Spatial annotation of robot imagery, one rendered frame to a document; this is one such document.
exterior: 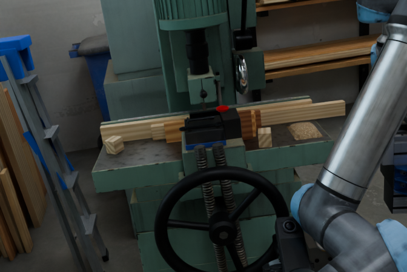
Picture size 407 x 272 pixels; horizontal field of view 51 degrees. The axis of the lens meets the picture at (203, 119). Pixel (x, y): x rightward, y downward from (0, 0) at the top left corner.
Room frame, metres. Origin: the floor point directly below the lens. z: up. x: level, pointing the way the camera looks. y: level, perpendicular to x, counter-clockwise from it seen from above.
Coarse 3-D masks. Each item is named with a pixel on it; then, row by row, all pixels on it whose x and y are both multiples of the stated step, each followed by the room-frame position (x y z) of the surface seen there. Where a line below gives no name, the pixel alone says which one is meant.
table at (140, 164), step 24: (312, 120) 1.10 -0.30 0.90; (144, 144) 1.08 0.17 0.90; (168, 144) 1.05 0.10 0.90; (288, 144) 0.96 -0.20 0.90; (312, 144) 0.95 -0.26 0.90; (96, 168) 0.96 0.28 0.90; (120, 168) 0.94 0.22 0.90; (144, 168) 0.94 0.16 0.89; (168, 168) 0.94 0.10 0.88; (264, 168) 0.95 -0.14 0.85; (96, 192) 0.94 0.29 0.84; (192, 192) 0.85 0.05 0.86; (216, 192) 0.85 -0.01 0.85; (240, 192) 0.85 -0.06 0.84
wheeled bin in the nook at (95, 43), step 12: (96, 36) 3.11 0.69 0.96; (72, 48) 2.97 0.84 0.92; (84, 48) 2.76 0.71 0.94; (96, 48) 2.76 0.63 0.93; (108, 48) 2.77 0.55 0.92; (96, 60) 2.79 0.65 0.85; (96, 72) 2.79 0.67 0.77; (96, 84) 2.80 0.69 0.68; (96, 96) 2.82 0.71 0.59; (108, 120) 2.82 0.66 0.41
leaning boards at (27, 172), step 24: (0, 96) 2.30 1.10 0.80; (0, 120) 2.20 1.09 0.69; (0, 144) 2.35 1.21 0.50; (24, 144) 2.42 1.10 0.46; (0, 168) 2.06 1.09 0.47; (24, 168) 2.28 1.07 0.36; (0, 192) 1.96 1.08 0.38; (24, 192) 2.20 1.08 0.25; (0, 216) 1.95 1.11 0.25; (24, 216) 2.23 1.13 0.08; (0, 240) 1.94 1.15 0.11; (24, 240) 1.96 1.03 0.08
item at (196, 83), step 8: (208, 72) 1.11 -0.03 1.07; (192, 80) 1.06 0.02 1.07; (200, 80) 1.06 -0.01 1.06; (208, 80) 1.06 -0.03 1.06; (192, 88) 1.06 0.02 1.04; (200, 88) 1.06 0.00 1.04; (208, 88) 1.06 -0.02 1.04; (192, 96) 1.06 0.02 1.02; (208, 96) 1.06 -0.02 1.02; (216, 96) 1.06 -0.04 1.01; (192, 104) 1.06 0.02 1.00
